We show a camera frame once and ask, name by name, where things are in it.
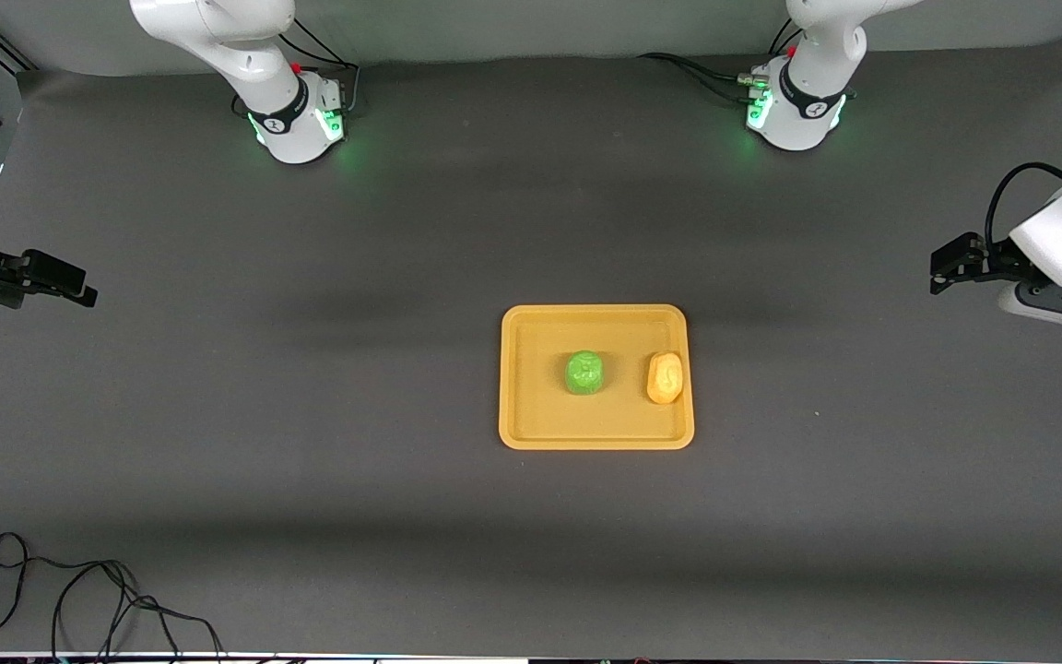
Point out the green apple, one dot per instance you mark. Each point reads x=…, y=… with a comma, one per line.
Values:
x=586, y=373

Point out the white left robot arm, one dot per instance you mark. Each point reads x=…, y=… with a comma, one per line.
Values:
x=798, y=124

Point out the aluminium frame rail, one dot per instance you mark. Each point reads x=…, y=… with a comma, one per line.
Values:
x=5, y=46

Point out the yellow potato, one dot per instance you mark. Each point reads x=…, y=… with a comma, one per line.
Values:
x=666, y=378

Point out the dark grey table mat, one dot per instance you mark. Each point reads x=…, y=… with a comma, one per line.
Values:
x=402, y=231

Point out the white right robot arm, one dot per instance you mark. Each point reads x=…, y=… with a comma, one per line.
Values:
x=291, y=129

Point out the yellow plastic tray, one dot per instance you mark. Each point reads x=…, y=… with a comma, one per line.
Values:
x=540, y=406

